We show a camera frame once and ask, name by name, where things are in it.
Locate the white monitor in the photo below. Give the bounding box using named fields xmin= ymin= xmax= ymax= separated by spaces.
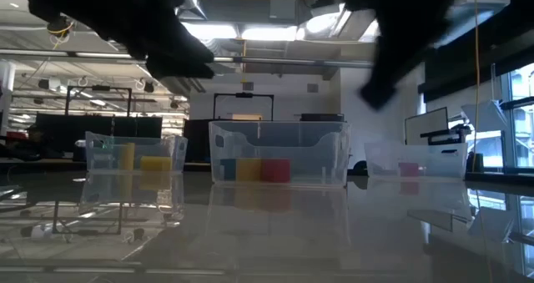
xmin=403 ymin=106 xmax=451 ymax=146

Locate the clear plastic bin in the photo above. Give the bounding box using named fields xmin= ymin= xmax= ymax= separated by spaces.
xmin=364 ymin=141 xmax=469 ymax=179
xmin=85 ymin=131 xmax=189 ymax=174
xmin=208 ymin=119 xmax=351 ymax=188

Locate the yellow wooden cylinder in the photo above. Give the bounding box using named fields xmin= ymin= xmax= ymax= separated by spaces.
xmin=139 ymin=156 xmax=173 ymax=172
xmin=119 ymin=142 xmax=136 ymax=171

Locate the black rig frame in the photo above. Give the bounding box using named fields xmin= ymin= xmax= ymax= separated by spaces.
xmin=212 ymin=92 xmax=275 ymax=122

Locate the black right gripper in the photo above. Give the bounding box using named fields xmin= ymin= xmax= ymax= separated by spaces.
xmin=341 ymin=0 xmax=464 ymax=111

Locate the bright ceiling light panel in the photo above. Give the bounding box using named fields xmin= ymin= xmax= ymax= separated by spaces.
xmin=183 ymin=22 xmax=239 ymax=41
xmin=240 ymin=25 xmax=300 ymax=42

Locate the yellow wooden cube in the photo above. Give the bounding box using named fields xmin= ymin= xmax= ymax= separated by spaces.
xmin=235 ymin=158 xmax=263 ymax=182

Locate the flat black device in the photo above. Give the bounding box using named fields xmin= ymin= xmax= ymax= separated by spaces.
xmin=299 ymin=113 xmax=346 ymax=123

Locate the long metal ceiling pipe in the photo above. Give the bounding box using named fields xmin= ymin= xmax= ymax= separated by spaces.
xmin=0 ymin=48 xmax=376 ymax=70

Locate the blue wooden cube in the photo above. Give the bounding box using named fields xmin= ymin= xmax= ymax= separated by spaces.
xmin=219 ymin=158 xmax=238 ymax=181

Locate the white column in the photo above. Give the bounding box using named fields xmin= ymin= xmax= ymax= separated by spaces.
xmin=0 ymin=59 xmax=17 ymax=136

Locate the narrow black screen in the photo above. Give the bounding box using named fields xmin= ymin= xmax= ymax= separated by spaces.
xmin=183 ymin=119 xmax=212 ymax=164

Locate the grey ceiling box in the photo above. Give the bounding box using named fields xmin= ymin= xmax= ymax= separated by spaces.
xmin=270 ymin=0 xmax=298 ymax=21

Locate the white triangular sheet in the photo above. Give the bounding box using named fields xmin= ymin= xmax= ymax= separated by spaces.
xmin=460 ymin=99 xmax=509 ymax=134

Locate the red wooden cube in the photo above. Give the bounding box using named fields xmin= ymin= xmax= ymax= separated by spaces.
xmin=261 ymin=158 xmax=292 ymax=184
xmin=398 ymin=162 xmax=420 ymax=178

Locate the black desk equipment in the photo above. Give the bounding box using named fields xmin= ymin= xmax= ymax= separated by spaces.
xmin=420 ymin=124 xmax=472 ymax=146

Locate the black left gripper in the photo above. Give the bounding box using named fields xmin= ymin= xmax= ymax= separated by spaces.
xmin=12 ymin=0 xmax=214 ymax=79

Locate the wide black screen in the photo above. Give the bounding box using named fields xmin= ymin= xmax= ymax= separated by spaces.
xmin=33 ymin=112 xmax=164 ymax=161

